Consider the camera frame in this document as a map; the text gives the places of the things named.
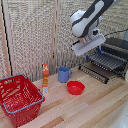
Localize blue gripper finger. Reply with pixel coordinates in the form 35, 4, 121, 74
85, 54, 90, 63
97, 47, 103, 55

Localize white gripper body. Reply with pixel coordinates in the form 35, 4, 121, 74
70, 33, 107, 57

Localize dark metal oven tray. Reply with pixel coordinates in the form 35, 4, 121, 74
87, 50, 128, 73

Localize red bowl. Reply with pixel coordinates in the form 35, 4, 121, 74
66, 80, 86, 96

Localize black open oven door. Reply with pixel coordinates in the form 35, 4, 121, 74
78, 63, 110, 85

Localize black dish rack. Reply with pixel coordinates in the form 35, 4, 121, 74
99, 36, 128, 76

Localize blue mug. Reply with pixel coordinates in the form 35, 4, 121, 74
57, 66, 74, 84

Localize red and yellow tall package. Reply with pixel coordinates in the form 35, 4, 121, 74
41, 63, 50, 94

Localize red plastic shopping basket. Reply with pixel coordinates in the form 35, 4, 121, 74
0, 74, 46, 128

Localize black cable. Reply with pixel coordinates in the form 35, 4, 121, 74
103, 27, 128, 38

